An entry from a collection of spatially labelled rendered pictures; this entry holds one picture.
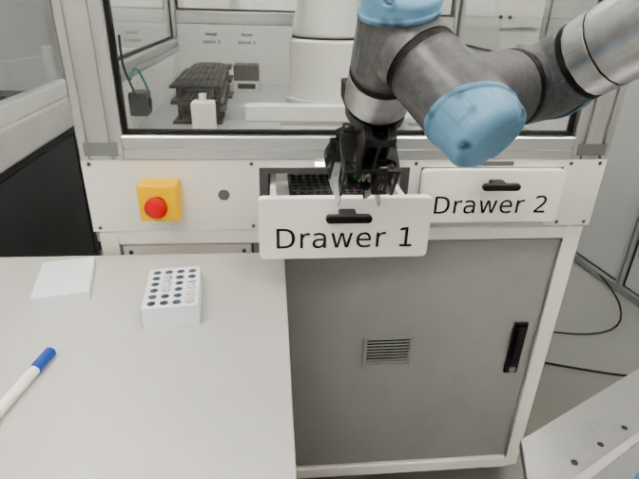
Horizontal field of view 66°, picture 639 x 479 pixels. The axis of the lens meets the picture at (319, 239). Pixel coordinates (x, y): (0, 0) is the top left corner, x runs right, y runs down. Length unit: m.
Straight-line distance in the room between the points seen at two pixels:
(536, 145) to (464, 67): 0.63
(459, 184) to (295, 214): 0.36
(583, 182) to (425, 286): 0.39
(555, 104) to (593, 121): 0.58
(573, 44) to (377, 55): 0.17
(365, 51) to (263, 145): 0.47
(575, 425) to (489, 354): 0.62
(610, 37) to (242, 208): 0.69
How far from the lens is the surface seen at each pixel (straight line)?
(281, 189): 1.11
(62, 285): 0.94
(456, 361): 1.29
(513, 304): 1.24
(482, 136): 0.43
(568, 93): 0.53
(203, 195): 0.98
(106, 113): 0.98
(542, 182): 1.09
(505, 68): 0.48
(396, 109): 0.55
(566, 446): 0.69
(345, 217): 0.79
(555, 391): 2.01
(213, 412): 0.66
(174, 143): 0.96
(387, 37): 0.49
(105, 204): 1.03
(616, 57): 0.50
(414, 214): 0.85
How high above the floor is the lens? 1.22
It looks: 26 degrees down
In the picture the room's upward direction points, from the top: 2 degrees clockwise
